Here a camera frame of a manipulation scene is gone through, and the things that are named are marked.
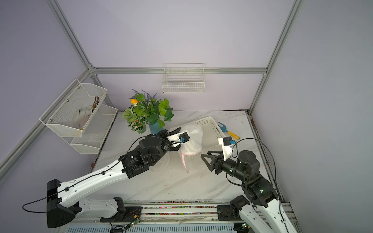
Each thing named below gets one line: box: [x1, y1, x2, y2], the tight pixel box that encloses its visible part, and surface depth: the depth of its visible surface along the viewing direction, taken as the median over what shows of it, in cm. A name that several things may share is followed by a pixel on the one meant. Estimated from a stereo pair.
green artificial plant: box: [121, 89, 175, 134], surface depth 79 cm
